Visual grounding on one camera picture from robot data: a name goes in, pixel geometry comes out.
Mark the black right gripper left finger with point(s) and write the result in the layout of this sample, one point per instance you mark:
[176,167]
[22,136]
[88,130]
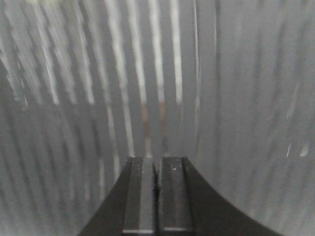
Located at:
[130,209]

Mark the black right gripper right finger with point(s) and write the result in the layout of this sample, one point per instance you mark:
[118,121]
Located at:
[189,206]

